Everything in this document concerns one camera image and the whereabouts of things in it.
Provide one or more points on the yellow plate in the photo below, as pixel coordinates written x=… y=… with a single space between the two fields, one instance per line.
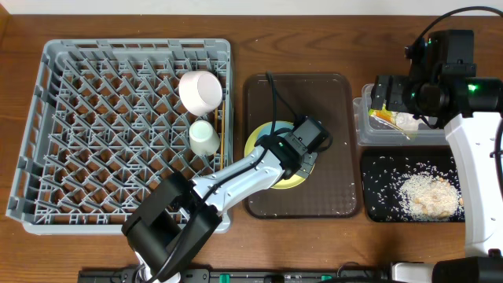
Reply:
x=289 y=183

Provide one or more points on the dark brown tray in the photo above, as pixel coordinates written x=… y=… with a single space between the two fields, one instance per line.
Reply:
x=331 y=190

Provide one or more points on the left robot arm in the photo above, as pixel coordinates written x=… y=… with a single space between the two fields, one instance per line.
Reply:
x=178 y=217

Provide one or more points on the light blue bowl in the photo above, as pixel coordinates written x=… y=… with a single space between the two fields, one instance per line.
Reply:
x=265 y=129

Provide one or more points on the clear plastic bin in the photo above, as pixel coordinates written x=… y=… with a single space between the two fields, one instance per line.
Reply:
x=371 y=137

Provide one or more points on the pile of rice waste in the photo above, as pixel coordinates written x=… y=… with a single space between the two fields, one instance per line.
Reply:
x=430 y=196

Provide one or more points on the green yellow snack wrapper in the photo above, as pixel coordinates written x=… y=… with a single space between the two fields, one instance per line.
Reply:
x=388 y=120

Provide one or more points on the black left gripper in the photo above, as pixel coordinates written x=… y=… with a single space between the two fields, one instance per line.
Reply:
x=305 y=168

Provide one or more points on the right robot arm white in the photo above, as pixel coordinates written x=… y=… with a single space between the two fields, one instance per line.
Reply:
x=476 y=145

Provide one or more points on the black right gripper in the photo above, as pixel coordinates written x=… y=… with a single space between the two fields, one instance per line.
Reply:
x=398 y=85

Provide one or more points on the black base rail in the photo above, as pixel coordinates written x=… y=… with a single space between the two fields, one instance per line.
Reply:
x=348 y=272

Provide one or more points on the black tray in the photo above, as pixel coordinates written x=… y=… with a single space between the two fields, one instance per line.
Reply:
x=385 y=184

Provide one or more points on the white pink bowl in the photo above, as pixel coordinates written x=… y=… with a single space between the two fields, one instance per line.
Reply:
x=200 y=92

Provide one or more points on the cream cup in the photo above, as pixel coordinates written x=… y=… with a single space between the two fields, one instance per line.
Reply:
x=203 y=138

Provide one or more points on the grey dishwasher rack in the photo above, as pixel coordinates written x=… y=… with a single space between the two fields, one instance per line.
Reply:
x=106 y=125

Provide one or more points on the white tissue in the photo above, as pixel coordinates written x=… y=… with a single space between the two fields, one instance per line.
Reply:
x=406 y=122

